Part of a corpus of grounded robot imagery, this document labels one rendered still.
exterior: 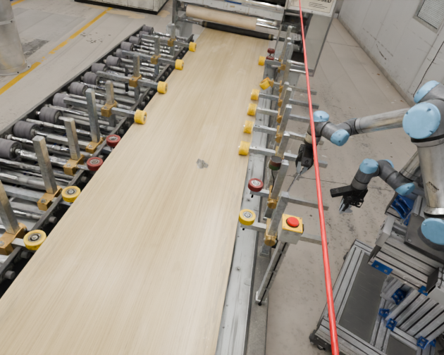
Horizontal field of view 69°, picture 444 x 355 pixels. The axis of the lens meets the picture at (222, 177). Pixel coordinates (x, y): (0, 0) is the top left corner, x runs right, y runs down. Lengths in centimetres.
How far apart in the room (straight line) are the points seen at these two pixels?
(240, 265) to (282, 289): 80
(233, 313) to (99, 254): 65
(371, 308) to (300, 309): 44
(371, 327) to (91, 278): 167
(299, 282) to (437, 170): 146
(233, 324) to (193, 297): 35
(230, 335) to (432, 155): 107
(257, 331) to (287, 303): 96
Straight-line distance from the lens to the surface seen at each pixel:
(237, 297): 164
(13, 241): 160
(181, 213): 153
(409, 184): 172
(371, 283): 253
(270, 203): 173
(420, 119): 134
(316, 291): 256
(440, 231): 146
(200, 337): 123
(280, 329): 233
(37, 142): 160
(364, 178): 172
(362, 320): 233
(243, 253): 178
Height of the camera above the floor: 202
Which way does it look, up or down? 40 degrees down
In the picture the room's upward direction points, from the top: 10 degrees clockwise
